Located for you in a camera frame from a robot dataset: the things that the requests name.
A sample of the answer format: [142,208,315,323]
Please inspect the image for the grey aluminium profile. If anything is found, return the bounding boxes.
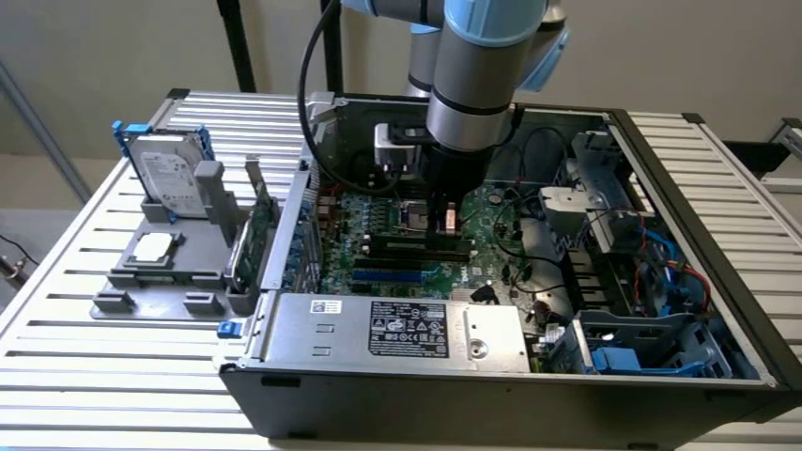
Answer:
[0,59,91,204]

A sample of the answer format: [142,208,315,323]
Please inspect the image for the green motherboard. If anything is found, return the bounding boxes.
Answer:
[311,181,538,303]

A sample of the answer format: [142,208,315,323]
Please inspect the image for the black RAM slot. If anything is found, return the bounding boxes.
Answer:
[365,248,474,264]

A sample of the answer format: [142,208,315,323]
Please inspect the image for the black frame post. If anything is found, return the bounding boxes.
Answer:
[319,0,346,96]
[217,0,259,93]

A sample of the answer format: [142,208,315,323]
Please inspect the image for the CPU socket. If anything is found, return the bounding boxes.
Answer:
[390,198,435,232]

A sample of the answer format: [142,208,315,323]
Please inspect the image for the silver hard disk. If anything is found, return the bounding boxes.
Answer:
[130,135,213,220]

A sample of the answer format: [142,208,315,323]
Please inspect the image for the black expansion slot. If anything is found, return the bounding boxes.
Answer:
[350,282,435,296]

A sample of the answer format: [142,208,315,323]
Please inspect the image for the blue expansion slot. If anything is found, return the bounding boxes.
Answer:
[351,268,442,284]

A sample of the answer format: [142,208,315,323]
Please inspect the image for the aluminium side frame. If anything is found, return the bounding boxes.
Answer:
[720,118,802,194]

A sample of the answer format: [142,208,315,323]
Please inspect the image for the blue wire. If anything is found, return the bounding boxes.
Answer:
[630,224,681,265]

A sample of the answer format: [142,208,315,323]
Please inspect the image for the black open PC case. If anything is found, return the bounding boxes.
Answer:
[217,90,802,446]

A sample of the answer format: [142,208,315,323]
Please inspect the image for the metal disk bay blue clips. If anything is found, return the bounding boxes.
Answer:
[570,307,736,378]

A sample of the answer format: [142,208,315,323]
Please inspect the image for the red wire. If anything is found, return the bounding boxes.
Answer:
[681,264,714,313]

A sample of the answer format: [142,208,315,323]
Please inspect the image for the black looped wire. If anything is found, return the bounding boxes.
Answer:
[518,126,570,185]

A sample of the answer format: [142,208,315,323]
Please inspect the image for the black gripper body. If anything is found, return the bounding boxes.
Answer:
[427,144,491,198]

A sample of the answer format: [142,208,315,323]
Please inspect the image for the silver power supply unit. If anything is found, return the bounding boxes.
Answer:
[261,292,535,375]

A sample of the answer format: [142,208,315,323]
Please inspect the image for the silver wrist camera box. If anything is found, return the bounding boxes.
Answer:
[374,122,421,174]

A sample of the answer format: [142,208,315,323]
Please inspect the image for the metal drive cage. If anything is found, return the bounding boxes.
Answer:
[538,130,661,253]

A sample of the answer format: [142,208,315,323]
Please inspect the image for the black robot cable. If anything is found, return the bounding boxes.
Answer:
[298,0,403,196]

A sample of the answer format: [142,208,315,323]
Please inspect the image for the blue disk caddy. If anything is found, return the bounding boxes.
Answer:
[111,120,218,223]

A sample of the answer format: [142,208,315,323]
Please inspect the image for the green graphics card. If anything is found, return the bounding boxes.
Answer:
[223,153,281,296]

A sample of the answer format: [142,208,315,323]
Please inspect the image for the silver CPU chip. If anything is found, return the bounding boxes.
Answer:
[134,232,175,262]

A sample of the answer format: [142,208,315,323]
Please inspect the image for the grey parts rack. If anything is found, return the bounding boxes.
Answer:
[90,161,282,323]

